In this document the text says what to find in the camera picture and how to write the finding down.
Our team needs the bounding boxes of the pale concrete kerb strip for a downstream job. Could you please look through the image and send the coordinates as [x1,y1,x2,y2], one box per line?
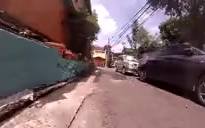
[0,77,78,125]

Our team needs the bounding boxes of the white car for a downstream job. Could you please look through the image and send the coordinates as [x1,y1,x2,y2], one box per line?
[114,54,140,76]

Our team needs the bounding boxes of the trees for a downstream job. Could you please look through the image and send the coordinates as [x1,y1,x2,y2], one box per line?
[125,0,205,54]

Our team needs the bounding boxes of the orange building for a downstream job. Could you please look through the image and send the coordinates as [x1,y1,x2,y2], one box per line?
[0,0,94,61]

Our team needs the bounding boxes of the yellow building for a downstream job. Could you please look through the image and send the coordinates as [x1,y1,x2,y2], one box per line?
[92,48,108,68]

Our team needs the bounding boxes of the dark blue car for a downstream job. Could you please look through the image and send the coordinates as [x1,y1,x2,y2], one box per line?
[137,43,205,110]

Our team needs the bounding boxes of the utility pole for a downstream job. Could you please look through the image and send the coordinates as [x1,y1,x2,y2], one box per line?
[105,37,112,68]

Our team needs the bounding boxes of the teal painted wall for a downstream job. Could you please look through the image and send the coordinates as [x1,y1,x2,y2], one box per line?
[0,23,91,100]

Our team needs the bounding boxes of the overhead wires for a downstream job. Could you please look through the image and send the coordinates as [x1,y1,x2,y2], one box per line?
[109,0,159,48]

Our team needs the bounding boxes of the grey asphalt road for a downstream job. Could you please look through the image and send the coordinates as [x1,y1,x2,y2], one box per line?
[0,66,205,128]

